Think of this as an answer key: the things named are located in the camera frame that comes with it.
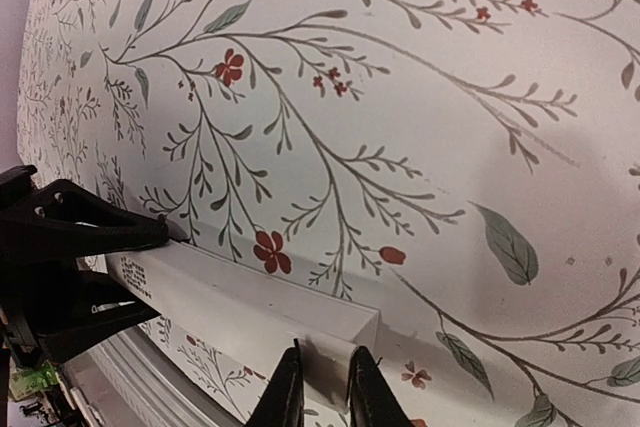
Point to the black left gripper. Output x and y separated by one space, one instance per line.
52 311

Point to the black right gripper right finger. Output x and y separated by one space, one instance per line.
371 401

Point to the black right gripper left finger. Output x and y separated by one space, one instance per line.
282 402

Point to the white air conditioner remote control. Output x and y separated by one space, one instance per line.
251 316

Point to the floral patterned table mat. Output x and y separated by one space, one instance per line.
468 168

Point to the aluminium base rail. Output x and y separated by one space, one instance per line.
132 383

